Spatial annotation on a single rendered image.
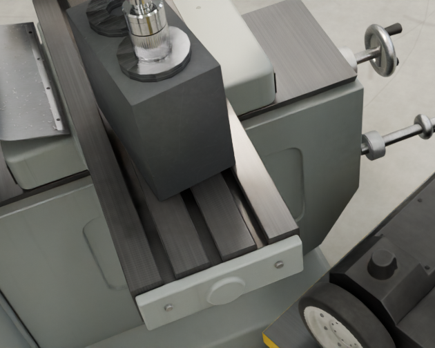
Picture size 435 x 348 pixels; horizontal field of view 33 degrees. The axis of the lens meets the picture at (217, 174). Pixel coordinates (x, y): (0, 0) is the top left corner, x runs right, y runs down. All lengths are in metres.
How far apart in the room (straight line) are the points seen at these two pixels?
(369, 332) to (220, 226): 0.42
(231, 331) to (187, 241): 0.79
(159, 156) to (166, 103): 0.08
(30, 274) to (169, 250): 0.60
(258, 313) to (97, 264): 0.43
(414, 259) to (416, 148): 1.00
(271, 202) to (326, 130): 0.51
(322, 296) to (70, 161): 0.50
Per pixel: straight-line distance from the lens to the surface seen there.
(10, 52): 1.38
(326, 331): 1.41
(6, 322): 1.55
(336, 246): 2.06
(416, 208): 1.41
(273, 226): 0.94
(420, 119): 1.60
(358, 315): 1.27
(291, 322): 1.49
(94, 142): 1.08
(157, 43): 0.86
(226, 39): 1.36
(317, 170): 1.53
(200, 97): 0.88
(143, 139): 0.88
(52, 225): 1.39
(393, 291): 1.29
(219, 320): 1.73
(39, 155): 1.26
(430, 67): 2.54
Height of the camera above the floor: 1.72
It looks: 50 degrees down
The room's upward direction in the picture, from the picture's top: 11 degrees counter-clockwise
